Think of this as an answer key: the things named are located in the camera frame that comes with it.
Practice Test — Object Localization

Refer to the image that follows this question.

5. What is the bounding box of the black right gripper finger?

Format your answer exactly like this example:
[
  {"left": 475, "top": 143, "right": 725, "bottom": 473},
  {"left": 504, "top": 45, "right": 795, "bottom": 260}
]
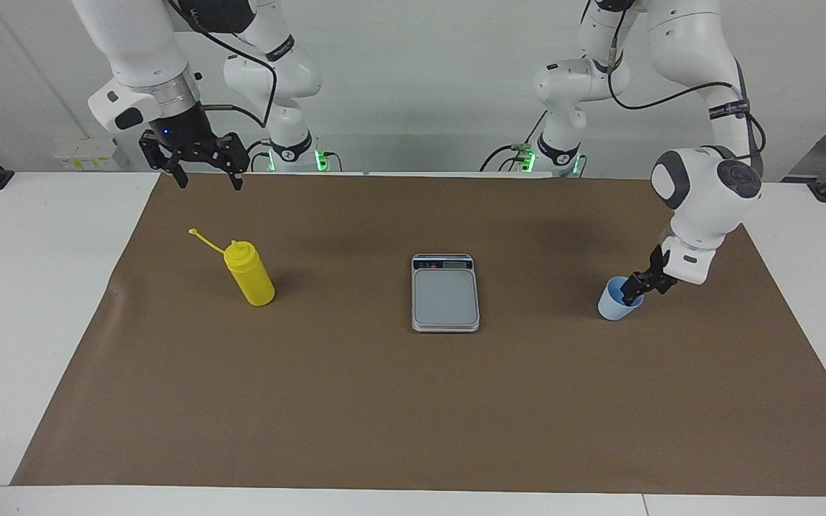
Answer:
[
  {"left": 215, "top": 132, "right": 250, "bottom": 192},
  {"left": 138, "top": 130, "right": 190, "bottom": 190}
]

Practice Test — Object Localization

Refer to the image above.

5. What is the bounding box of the light blue plastic cup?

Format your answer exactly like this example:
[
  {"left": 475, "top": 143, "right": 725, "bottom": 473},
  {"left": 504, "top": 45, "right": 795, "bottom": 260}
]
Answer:
[{"left": 597, "top": 276, "right": 645, "bottom": 322}]

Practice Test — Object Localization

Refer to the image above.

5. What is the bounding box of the yellow squeeze seasoning bottle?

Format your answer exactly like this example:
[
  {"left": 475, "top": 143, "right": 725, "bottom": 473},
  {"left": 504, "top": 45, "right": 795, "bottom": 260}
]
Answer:
[{"left": 188, "top": 228, "right": 276, "bottom": 307}]

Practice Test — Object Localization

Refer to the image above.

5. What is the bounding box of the silver digital kitchen scale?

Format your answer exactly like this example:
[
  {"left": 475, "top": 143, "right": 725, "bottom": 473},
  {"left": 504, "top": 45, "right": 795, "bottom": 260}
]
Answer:
[{"left": 411, "top": 253, "right": 480, "bottom": 333}]

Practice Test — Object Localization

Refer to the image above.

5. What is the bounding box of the brown paper table mat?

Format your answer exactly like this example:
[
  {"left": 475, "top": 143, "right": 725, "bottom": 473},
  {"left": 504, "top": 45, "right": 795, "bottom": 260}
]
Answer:
[{"left": 10, "top": 172, "right": 826, "bottom": 497}]

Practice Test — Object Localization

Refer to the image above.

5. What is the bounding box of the black right base cable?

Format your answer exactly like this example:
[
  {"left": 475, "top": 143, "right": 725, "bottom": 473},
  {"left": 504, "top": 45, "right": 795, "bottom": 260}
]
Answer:
[{"left": 245, "top": 138, "right": 343, "bottom": 173}]

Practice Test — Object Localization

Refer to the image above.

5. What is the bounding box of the black base cable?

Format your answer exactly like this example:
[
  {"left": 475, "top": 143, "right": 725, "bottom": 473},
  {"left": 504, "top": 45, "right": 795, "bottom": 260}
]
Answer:
[
  {"left": 245, "top": 138, "right": 343, "bottom": 173},
  {"left": 480, "top": 111, "right": 550, "bottom": 173}
]

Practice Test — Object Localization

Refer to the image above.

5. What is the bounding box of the white wall socket box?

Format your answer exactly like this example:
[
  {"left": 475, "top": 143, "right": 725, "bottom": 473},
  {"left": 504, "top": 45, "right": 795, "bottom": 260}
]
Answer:
[{"left": 53, "top": 136, "right": 121, "bottom": 171}]

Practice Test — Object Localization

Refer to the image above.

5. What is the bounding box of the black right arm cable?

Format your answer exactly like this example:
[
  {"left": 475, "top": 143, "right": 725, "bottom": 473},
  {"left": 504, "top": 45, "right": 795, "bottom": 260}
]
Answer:
[{"left": 168, "top": 0, "right": 279, "bottom": 148}]

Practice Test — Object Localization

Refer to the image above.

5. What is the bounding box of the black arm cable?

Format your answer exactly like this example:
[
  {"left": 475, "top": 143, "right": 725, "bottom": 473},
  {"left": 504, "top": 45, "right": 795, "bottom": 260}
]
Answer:
[
  {"left": 168, "top": 0, "right": 279, "bottom": 148},
  {"left": 603, "top": 0, "right": 769, "bottom": 173}
]

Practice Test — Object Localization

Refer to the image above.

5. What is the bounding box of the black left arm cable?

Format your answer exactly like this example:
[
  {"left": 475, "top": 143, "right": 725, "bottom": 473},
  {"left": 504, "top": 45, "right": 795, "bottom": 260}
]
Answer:
[{"left": 603, "top": 0, "right": 769, "bottom": 173}]

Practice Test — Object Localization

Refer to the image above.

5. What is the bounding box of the black left base cable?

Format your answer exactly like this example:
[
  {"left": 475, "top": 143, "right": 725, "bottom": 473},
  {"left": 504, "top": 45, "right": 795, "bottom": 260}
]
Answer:
[{"left": 480, "top": 111, "right": 550, "bottom": 173}]

